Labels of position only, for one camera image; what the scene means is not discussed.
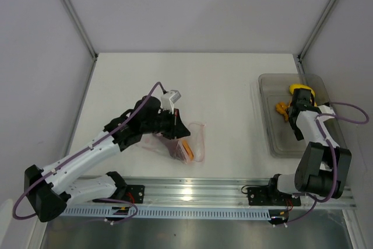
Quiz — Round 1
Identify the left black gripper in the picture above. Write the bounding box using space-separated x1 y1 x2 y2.
142 107 190 140

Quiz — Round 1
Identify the red toy meat slice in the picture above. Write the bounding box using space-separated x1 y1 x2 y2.
161 138 194 163

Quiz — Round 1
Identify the clear zip top bag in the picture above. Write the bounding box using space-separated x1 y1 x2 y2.
136 122 205 164

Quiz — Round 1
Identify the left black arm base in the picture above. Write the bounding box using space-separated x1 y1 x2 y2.
104 171 145 204

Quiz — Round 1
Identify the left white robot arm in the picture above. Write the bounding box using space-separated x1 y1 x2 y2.
24 90 191 222

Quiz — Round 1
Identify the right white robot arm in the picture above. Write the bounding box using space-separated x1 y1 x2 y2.
266 88 352 205

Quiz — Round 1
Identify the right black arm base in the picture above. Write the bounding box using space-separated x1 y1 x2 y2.
241 174 301 206

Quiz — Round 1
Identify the orange toy food piece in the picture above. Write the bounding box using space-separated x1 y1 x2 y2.
275 101 291 122

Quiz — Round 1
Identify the clear plastic food tray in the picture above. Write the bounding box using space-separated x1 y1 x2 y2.
258 73 330 159

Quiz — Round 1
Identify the yellow toy mango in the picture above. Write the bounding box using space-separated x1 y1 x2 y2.
289 83 316 106

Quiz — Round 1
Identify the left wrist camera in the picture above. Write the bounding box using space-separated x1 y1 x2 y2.
161 90 181 114

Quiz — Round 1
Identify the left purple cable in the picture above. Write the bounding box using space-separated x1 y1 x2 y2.
13 81 167 226

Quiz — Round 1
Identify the aluminium rail frame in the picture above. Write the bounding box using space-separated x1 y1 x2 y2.
39 177 356 209

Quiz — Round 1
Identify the slotted cable duct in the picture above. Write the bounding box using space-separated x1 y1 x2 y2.
61 205 271 220

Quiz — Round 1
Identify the left corner frame post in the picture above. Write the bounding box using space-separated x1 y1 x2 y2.
60 0 98 60

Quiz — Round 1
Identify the corner frame post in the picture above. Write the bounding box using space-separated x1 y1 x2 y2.
60 0 98 60
297 0 339 63

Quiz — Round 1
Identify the right corner frame post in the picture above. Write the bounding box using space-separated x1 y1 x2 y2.
297 0 339 63

